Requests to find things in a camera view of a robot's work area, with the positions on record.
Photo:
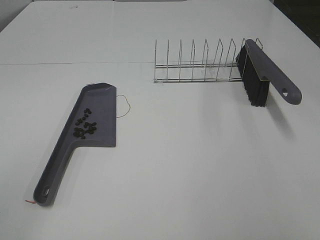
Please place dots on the grey dustpan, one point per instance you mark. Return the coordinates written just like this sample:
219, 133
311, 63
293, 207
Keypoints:
101, 98

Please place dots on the pile of coffee beans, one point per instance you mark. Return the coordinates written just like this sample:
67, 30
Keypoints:
83, 127

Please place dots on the grey hand brush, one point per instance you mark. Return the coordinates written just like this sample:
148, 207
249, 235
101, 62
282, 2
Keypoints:
258, 72

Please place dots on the metal wire rack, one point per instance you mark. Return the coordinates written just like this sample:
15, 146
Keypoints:
178, 63

